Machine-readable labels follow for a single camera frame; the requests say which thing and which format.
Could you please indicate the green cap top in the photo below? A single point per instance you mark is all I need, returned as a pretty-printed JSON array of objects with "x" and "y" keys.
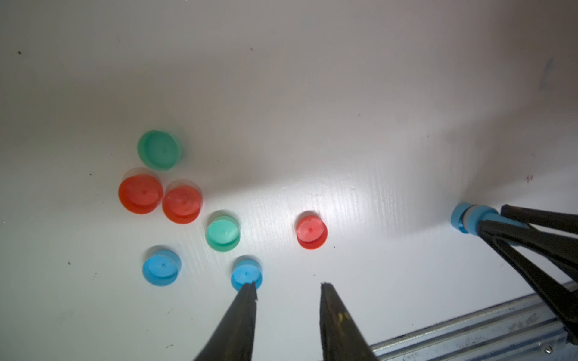
[{"x": 159, "y": 151}]

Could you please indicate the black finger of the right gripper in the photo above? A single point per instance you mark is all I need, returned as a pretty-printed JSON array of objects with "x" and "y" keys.
[
  {"x": 561, "y": 250},
  {"x": 553, "y": 220}
]

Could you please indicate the red cap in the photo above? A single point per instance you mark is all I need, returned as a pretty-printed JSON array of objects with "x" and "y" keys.
[
  {"x": 311, "y": 232},
  {"x": 183, "y": 204},
  {"x": 140, "y": 194}
]

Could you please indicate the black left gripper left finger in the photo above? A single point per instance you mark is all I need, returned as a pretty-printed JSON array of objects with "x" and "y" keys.
[{"x": 233, "y": 339}]

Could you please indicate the green cap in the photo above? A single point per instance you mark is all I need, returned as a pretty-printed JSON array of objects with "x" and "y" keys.
[
  {"x": 159, "y": 151},
  {"x": 223, "y": 233}
]

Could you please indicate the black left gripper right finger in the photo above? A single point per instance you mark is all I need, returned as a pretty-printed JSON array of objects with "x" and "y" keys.
[{"x": 341, "y": 338}]

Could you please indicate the blue cap bottom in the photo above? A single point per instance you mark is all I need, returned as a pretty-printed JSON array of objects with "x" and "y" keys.
[{"x": 247, "y": 271}]

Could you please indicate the blue cap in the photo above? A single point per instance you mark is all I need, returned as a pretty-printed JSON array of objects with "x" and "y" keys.
[
  {"x": 247, "y": 271},
  {"x": 162, "y": 268}
]

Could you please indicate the blue stamp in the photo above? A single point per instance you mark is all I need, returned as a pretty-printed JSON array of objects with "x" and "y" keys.
[{"x": 466, "y": 217}]

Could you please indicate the blue cap left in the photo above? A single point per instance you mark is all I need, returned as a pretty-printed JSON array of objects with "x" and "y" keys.
[{"x": 162, "y": 268}]

